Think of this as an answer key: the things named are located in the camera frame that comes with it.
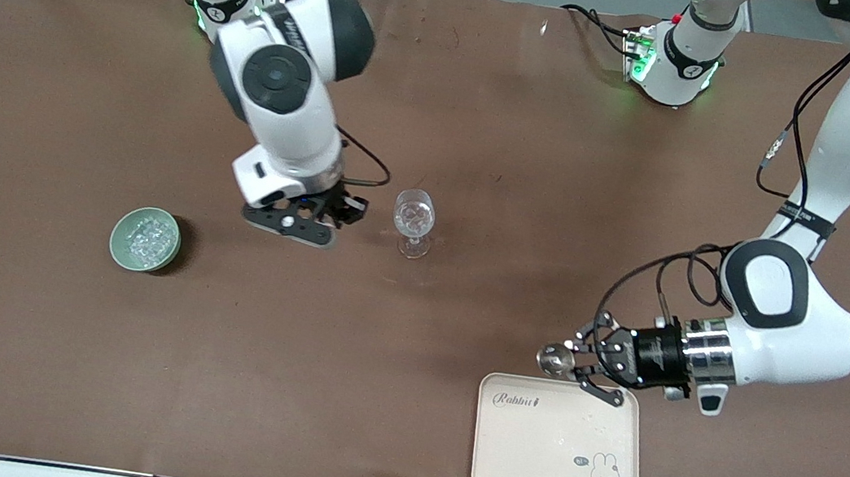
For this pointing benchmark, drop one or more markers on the green ceramic bowl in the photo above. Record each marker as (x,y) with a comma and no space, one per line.
(118,251)

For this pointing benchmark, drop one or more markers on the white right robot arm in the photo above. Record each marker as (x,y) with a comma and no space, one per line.
(285,113)

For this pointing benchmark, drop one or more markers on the brown table cover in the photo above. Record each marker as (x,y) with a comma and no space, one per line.
(371,396)

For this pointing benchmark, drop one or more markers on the clear ice cube pile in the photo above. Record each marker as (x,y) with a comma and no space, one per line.
(150,239)

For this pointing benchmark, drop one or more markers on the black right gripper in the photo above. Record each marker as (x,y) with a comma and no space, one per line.
(334,205)

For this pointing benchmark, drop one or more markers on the clear wine glass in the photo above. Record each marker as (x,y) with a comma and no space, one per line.
(415,217)

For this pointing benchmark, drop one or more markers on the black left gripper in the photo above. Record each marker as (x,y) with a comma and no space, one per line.
(650,350)

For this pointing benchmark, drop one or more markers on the steel double jigger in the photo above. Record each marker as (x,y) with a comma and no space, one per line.
(555,360)

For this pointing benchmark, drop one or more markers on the cream tray with rabbit print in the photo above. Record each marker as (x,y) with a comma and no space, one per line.
(545,451)

